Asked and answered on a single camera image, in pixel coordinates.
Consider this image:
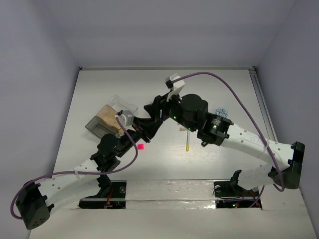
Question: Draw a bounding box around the clear plastic container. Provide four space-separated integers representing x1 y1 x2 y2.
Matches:
107 95 139 117

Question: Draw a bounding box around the yellow capped marker lower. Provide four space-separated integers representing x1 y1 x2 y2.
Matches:
186 131 190 152

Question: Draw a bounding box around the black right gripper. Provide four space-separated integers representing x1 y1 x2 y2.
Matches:
144 88 197 132

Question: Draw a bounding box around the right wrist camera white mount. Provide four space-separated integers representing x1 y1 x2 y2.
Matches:
165 74 185 102

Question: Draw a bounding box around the right blue paint jar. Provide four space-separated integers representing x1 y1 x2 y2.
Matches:
216 108 229 118

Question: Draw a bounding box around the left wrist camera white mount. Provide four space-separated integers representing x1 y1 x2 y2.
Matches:
117 110 135 130

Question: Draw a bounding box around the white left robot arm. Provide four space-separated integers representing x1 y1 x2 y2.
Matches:
10 111 163 230

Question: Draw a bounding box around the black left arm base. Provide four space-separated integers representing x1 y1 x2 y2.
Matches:
78 180 127 209

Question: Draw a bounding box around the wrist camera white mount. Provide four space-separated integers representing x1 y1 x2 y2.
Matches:
117 110 135 130
165 74 185 102

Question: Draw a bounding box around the amber plastic container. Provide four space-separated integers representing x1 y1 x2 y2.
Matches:
96 105 124 136

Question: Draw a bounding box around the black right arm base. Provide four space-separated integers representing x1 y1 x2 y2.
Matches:
213 170 262 209

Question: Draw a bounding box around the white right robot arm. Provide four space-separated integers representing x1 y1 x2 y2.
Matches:
144 94 305 195

